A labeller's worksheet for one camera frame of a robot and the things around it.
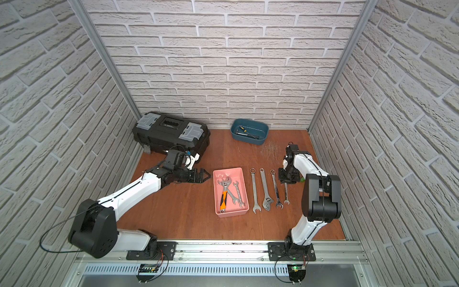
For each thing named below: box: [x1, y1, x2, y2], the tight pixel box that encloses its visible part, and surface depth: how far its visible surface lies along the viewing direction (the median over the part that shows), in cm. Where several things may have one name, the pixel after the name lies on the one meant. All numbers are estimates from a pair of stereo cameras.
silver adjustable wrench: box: [259, 168, 275, 212], surface depth 90 cm
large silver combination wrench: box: [249, 167, 262, 215], surface depth 94 cm
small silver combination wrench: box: [283, 182, 290, 206], surface depth 94 cm
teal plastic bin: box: [230, 118, 269, 146], surface depth 119 cm
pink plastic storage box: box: [212, 167, 250, 219], surface depth 92 cm
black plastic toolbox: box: [132, 111, 211, 157], surface depth 98 cm
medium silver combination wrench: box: [269, 169, 284, 210], surface depth 96 cm
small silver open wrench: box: [233, 180, 246, 209], surface depth 91 cm
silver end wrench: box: [226, 188, 240, 206], surface depth 90 cm
